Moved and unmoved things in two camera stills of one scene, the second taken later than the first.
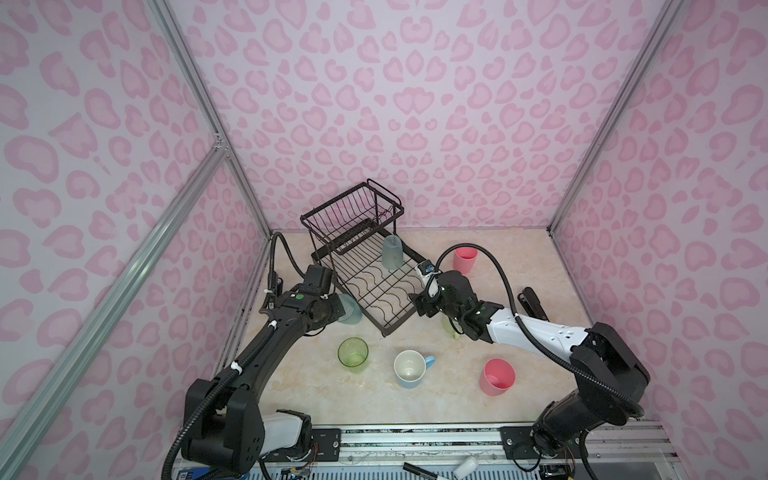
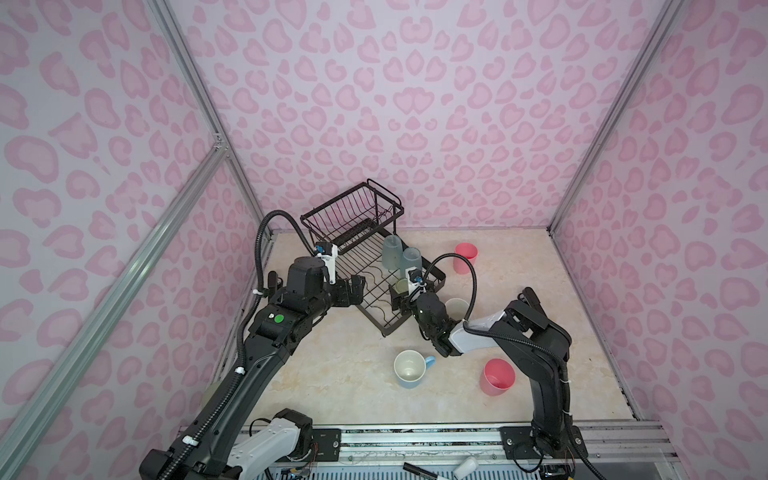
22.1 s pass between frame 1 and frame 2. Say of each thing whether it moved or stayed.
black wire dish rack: stayed
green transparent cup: moved
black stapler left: stayed
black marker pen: stayed
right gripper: moved
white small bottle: stayed
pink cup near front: stayed
